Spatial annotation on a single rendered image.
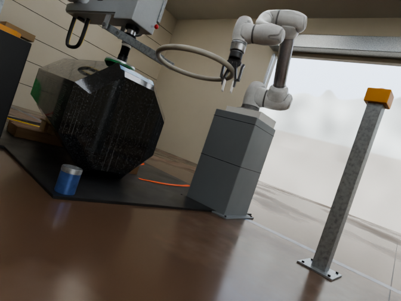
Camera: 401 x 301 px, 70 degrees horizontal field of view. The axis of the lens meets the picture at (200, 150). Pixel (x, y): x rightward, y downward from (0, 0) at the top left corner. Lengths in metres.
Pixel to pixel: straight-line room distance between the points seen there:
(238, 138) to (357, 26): 5.24
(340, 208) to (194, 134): 6.25
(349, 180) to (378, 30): 5.43
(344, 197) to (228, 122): 1.04
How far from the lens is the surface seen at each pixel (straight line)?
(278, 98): 2.41
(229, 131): 2.32
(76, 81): 1.96
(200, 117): 7.78
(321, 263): 1.87
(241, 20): 1.79
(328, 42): 6.74
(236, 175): 2.22
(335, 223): 1.83
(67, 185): 1.53
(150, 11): 2.27
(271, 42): 1.72
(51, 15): 7.65
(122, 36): 2.23
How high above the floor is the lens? 0.44
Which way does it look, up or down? 1 degrees down
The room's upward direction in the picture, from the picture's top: 19 degrees clockwise
